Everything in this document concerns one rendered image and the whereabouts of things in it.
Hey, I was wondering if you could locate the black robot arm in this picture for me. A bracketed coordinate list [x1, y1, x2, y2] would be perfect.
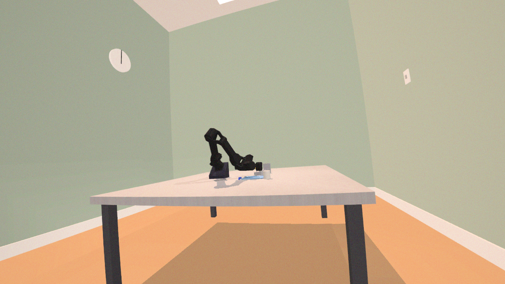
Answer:
[204, 128, 256, 171]

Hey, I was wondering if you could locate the grey dish rack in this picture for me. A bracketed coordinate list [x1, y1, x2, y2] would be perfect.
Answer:
[254, 163, 271, 175]

